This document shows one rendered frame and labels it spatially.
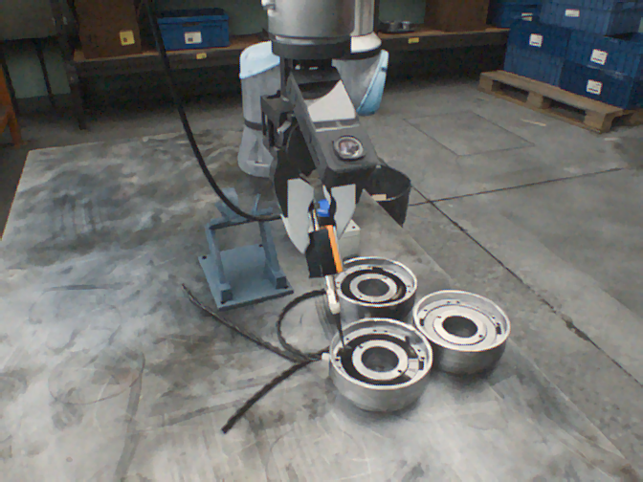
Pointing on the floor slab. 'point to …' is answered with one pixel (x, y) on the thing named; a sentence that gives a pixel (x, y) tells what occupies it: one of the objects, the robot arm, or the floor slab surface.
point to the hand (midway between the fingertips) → (321, 242)
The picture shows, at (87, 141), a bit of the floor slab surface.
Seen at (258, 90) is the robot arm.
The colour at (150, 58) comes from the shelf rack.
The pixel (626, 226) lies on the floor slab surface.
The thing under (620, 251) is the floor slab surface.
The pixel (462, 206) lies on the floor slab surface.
